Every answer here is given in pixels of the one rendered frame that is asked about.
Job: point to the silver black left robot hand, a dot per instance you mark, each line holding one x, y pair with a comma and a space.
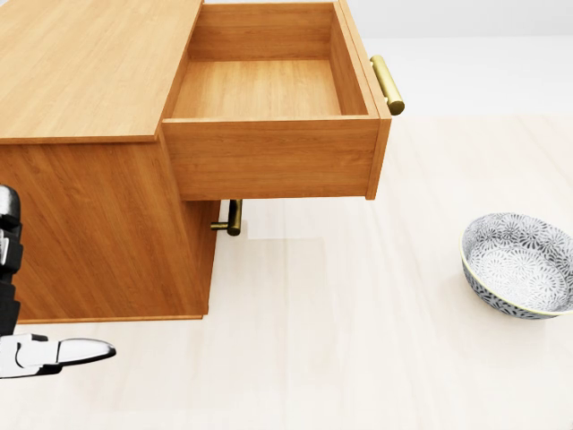
9, 277

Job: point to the wooden cabinet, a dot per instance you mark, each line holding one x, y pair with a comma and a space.
80, 112

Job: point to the open wooden drawer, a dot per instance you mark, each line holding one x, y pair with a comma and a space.
268, 152

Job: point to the grey floral patterned bowl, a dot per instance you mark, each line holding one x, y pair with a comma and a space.
519, 269

